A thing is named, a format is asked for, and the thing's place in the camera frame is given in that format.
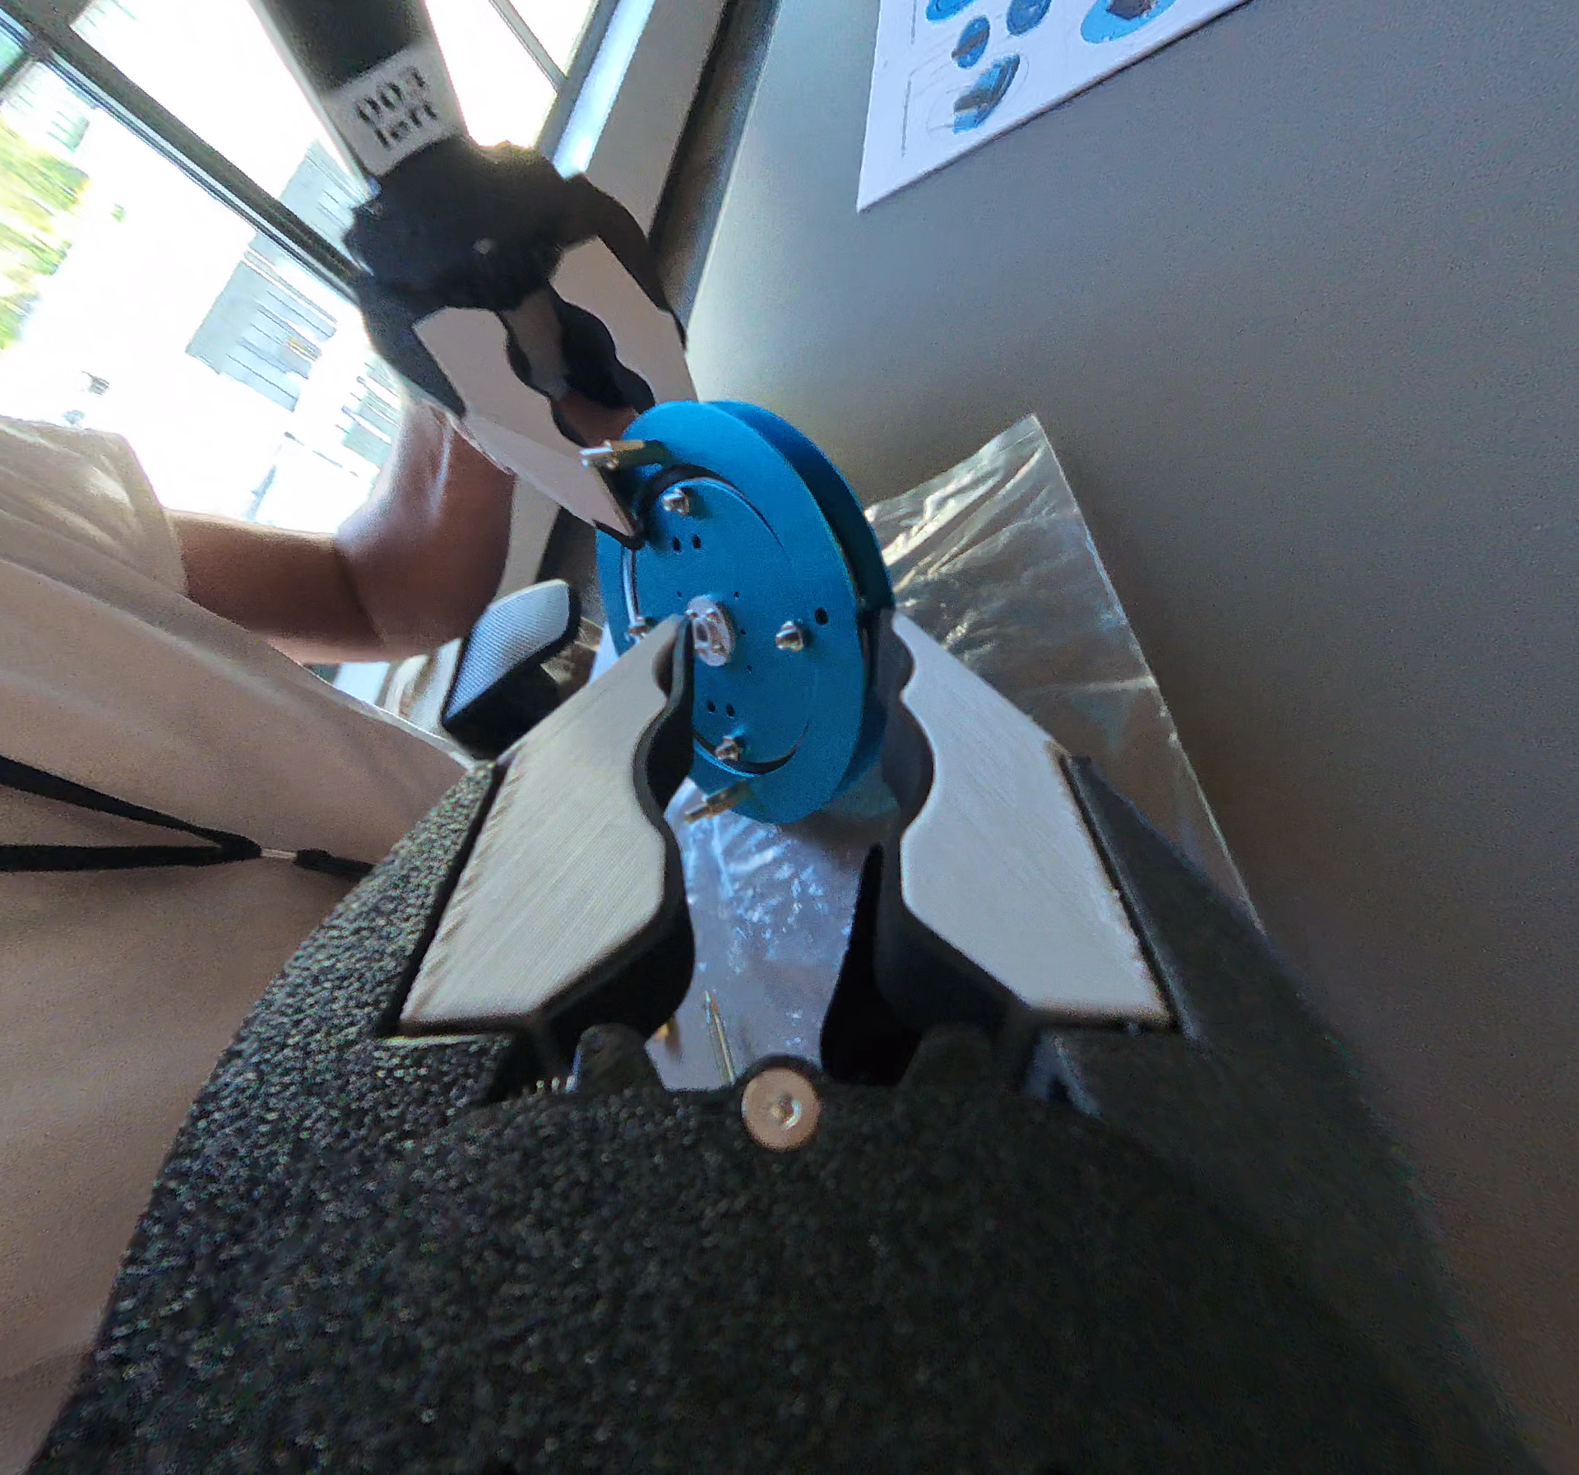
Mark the clear plastic bag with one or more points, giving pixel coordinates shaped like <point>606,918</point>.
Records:
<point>1049,585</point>

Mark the grey mesh chair armrest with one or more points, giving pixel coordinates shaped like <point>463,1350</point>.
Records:
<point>510,647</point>

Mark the person's left hand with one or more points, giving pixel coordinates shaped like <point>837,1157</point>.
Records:
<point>420,538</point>

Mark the person's torso in pale shirt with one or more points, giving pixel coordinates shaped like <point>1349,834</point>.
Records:
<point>185,695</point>

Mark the large window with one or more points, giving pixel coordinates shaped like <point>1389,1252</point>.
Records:
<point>185,269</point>

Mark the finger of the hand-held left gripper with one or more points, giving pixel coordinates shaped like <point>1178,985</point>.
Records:
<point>623,277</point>
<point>494,376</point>

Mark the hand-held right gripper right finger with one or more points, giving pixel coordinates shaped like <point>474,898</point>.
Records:
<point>1022,872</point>

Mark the blue metal turntable base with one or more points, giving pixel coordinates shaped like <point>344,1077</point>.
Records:
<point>765,538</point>

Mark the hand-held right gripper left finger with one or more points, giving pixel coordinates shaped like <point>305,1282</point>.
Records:
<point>545,881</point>

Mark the person's left forearm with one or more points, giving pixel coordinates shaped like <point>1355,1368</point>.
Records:
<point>258,574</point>

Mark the grey desk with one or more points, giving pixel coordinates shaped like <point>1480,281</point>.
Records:
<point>1359,514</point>

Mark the printed instruction sheet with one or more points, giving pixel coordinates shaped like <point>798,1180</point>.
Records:
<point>942,139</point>

